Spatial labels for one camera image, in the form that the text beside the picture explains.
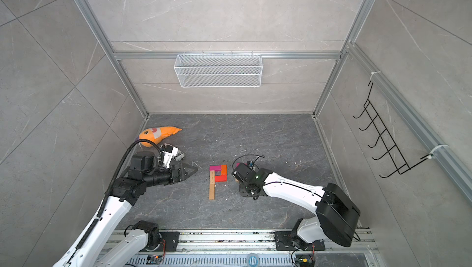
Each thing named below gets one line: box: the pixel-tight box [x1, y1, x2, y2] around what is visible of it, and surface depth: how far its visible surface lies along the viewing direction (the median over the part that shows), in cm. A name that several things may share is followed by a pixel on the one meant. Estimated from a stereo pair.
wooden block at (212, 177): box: [209, 170, 216, 185], surface depth 92 cm
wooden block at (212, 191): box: [208, 183, 216, 200], surface depth 87 cm
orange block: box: [220, 164, 227, 176], surface depth 95 cm
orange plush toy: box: [138, 126, 183, 148], surface depth 105 cm
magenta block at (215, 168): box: [209, 164, 222, 172], surface depth 96 cm
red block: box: [214, 174, 229, 183], surface depth 92 cm
